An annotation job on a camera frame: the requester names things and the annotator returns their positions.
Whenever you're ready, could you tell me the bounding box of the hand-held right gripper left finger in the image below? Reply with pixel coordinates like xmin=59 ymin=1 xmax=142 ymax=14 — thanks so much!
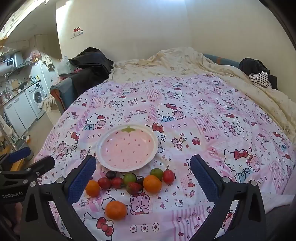
xmin=20 ymin=155 xmax=102 ymax=241

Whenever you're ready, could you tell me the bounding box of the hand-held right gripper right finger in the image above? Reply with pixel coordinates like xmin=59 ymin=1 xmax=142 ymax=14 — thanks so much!
xmin=190 ymin=154 xmax=266 ymax=241

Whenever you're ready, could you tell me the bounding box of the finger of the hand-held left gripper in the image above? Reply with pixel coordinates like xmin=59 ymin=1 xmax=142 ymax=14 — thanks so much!
xmin=30 ymin=156 xmax=56 ymax=181
xmin=0 ymin=146 xmax=31 ymax=167

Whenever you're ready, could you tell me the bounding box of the orange mandarin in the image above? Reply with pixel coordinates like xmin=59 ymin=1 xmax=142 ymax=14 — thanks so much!
xmin=85 ymin=180 xmax=101 ymax=197
xmin=105 ymin=201 xmax=127 ymax=220
xmin=143 ymin=175 xmax=162 ymax=194

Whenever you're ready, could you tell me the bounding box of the red cherry tomato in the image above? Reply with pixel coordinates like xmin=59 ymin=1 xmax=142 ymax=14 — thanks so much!
xmin=110 ymin=177 xmax=124 ymax=189
xmin=162 ymin=170 xmax=175 ymax=184
xmin=97 ymin=177 xmax=112 ymax=189

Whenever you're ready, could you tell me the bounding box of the green lime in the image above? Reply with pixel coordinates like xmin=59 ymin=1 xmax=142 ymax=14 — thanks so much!
xmin=122 ymin=173 xmax=137 ymax=186
xmin=150 ymin=168 xmax=164 ymax=181

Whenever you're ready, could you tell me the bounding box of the red strawberry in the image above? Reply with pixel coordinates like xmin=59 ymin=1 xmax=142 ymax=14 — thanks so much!
xmin=126 ymin=182 xmax=143 ymax=195

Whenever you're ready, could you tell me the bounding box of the pink strawberry-print plate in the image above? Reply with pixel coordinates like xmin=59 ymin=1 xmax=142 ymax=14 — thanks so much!
xmin=95 ymin=125 xmax=159 ymax=172

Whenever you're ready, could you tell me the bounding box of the yellow wooden chair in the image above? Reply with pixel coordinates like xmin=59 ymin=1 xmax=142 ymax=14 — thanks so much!
xmin=9 ymin=158 xmax=26 ymax=172

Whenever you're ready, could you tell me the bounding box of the white kitchen cabinet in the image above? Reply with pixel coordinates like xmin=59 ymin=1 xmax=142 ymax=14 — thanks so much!
xmin=3 ymin=91 xmax=31 ymax=132

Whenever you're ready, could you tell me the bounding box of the pink cartoon-print blanket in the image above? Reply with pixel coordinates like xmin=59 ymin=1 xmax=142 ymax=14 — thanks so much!
xmin=34 ymin=74 xmax=296 ymax=241

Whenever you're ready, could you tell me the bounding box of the cream lace cloth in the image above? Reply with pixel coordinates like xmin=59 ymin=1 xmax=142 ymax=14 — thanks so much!
xmin=42 ymin=95 xmax=58 ymax=113

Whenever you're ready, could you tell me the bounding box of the white washing machine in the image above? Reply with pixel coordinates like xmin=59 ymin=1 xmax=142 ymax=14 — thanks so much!
xmin=25 ymin=83 xmax=48 ymax=119

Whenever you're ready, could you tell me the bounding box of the tall white cabinet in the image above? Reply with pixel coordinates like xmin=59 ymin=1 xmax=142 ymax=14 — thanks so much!
xmin=35 ymin=61 xmax=59 ymax=96

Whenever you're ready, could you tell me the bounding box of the silver water heater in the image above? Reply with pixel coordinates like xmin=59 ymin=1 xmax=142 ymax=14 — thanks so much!
xmin=0 ymin=58 xmax=16 ymax=74

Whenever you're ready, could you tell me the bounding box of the grey range hood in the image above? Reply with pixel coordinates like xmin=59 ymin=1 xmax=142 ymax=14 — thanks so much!
xmin=10 ymin=51 xmax=31 ymax=69

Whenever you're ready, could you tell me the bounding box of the hanging cream towel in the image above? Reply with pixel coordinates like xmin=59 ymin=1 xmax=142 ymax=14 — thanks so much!
xmin=42 ymin=54 xmax=54 ymax=70

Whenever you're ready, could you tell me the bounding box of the white plastic bag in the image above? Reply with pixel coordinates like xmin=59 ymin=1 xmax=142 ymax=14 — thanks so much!
xmin=57 ymin=55 xmax=71 ymax=75

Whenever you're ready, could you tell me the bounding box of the pink plastic bag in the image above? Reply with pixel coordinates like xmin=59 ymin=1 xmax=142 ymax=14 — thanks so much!
xmin=24 ymin=50 xmax=42 ymax=62

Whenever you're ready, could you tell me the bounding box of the striped garment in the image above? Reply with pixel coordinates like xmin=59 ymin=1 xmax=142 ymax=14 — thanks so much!
xmin=248 ymin=71 xmax=273 ymax=89

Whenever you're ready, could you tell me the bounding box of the black jacket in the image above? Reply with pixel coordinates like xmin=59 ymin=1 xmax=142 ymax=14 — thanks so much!
xmin=69 ymin=47 xmax=114 ymax=92

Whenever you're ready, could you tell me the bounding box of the blue headboard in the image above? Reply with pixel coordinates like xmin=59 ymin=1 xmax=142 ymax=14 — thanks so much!
xmin=203 ymin=54 xmax=241 ymax=69

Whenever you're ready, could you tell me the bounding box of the cream duvet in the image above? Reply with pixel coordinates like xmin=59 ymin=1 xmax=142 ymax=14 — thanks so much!
xmin=109 ymin=46 xmax=296 ymax=149

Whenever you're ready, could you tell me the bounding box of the dark cloth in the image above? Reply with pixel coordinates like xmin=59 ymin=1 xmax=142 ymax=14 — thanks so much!
xmin=239 ymin=58 xmax=278 ymax=90

